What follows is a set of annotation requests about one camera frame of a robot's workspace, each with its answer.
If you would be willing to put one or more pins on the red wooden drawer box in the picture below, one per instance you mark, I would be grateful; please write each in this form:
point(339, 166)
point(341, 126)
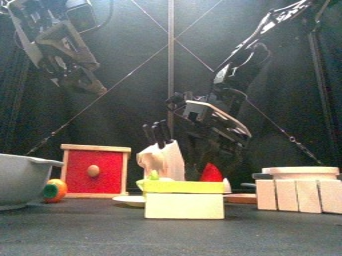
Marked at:
point(95, 156)

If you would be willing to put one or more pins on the brown wooden board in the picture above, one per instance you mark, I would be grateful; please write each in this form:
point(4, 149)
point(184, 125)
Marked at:
point(241, 198)

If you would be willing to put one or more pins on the small white toy cone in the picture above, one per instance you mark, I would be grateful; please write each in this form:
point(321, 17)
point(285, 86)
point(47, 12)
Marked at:
point(226, 186)

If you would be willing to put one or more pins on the white plate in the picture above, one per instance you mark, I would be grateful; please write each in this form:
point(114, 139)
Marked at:
point(128, 201)

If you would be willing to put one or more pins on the pale wooden block row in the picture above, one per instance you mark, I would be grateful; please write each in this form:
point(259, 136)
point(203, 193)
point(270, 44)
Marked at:
point(298, 196)

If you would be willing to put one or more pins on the yellow-green white toy block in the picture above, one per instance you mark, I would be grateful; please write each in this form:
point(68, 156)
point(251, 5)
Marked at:
point(184, 203)

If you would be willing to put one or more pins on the vertical metal frame pole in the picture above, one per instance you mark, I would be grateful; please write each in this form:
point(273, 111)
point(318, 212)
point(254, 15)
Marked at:
point(171, 60)

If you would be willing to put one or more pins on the red cone toy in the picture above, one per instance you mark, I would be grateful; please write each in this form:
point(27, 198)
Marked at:
point(211, 175)

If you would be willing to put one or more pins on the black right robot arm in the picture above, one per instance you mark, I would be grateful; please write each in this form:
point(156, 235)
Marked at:
point(249, 56)

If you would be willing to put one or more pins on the grey pot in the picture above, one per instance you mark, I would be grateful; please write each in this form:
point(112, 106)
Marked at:
point(21, 178)

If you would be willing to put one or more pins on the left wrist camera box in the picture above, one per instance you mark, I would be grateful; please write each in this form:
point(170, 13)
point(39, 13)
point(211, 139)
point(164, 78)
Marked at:
point(80, 15)

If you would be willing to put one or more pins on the orange toy fruit green end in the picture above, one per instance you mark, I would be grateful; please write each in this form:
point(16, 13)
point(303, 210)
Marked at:
point(55, 190)

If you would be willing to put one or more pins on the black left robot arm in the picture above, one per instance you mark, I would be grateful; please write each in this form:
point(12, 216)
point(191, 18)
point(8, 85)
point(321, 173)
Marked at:
point(24, 36)

